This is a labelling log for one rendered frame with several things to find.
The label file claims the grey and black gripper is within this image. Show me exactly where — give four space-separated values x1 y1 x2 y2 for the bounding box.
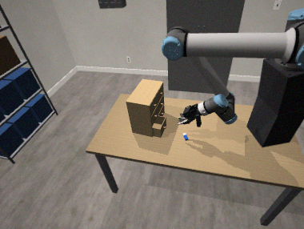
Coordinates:
177 103 202 124

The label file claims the dark brown chest of drawers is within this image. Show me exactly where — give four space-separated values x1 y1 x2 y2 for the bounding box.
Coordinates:
126 79 163 137

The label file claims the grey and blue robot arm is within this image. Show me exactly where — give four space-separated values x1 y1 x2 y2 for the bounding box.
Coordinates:
162 8 304 127

